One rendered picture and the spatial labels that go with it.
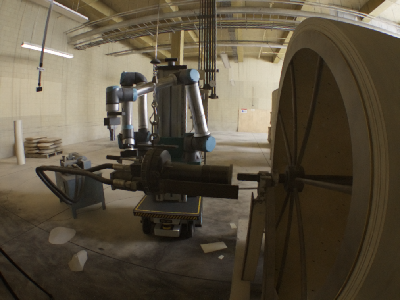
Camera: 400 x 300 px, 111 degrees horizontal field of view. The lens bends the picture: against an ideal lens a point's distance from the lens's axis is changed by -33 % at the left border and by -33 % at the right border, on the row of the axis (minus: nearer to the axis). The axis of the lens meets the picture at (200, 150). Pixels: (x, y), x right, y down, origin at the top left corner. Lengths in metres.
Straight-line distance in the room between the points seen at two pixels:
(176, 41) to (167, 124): 8.86
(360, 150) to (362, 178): 0.06
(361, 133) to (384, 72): 0.16
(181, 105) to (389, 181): 1.94
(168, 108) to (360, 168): 1.93
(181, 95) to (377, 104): 1.88
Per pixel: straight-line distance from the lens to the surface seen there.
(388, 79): 0.56
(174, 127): 2.17
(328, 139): 2.07
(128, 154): 1.57
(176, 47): 10.70
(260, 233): 1.26
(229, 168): 1.12
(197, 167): 1.16
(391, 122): 0.48
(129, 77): 1.93
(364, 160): 0.51
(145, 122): 1.76
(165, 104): 2.19
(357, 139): 0.54
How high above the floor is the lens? 1.25
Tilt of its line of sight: 9 degrees down
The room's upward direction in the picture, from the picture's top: 1 degrees clockwise
